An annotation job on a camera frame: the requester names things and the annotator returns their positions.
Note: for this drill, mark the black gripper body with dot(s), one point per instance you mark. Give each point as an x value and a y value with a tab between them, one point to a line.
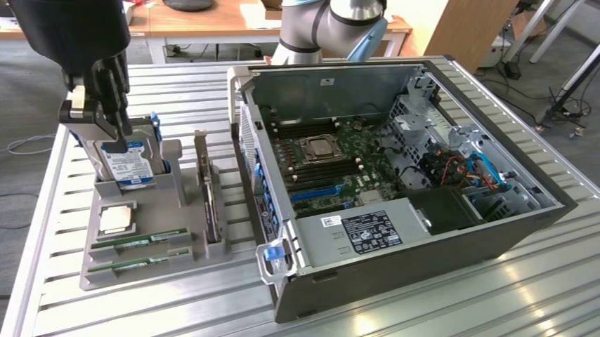
70	28

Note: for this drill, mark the green RAM stick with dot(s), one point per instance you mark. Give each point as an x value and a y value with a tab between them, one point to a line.
140	264
135	241

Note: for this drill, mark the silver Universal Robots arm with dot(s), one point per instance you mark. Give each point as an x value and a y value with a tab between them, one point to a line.
305	28

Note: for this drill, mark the white device dark screen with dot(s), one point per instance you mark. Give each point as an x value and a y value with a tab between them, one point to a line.
7	22

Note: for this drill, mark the dark round object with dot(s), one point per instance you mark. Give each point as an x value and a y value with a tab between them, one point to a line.
187	5

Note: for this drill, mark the graphics card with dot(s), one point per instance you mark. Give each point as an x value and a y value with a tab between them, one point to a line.
208	196

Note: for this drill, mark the spare silver CPU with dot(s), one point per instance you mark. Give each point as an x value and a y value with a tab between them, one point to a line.
116	217

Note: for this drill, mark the grey parts rack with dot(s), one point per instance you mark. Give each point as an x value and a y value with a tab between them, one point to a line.
154	217

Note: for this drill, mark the white paper sheet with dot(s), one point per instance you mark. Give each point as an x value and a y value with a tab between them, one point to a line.
255	19

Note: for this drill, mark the brown cardboard box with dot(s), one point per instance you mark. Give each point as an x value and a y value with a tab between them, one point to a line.
270	4

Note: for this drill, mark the installed silver CPU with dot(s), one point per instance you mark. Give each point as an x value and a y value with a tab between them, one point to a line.
323	148

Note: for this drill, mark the blue expansion slot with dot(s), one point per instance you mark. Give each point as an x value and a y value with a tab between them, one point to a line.
314	193

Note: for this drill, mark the blue case release latch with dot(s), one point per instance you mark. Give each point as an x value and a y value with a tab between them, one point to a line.
274	253

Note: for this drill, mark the green motherboard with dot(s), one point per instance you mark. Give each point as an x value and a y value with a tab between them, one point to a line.
370	165

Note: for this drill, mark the grey power supply unit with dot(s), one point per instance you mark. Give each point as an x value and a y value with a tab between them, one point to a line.
323	245

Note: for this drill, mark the silver chipset heatsink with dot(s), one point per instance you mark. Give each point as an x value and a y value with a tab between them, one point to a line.
374	198

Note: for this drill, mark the perforated metal disk bay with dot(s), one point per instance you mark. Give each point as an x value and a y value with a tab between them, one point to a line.
412	140

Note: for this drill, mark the wooden cabinet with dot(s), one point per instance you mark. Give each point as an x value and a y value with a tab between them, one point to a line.
468	31

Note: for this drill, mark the open black PC case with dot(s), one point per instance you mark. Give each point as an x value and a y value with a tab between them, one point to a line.
398	281

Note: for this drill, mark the white box red button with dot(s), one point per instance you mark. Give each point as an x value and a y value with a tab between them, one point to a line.
490	52

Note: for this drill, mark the black power adapter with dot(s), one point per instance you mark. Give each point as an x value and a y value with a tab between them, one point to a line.
508	70

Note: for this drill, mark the open metal disk bay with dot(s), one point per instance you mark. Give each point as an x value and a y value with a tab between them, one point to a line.
497	205

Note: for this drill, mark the stand with black wheeled base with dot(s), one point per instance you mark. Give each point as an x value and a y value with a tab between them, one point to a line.
581	73

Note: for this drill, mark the hard disk blue bracket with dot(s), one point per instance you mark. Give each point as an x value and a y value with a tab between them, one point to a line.
126	168

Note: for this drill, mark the metal CPU socket frame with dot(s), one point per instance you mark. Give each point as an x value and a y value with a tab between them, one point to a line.
305	154

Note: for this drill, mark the white metal frame leg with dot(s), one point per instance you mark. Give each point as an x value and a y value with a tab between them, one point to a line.
528	31
560	31

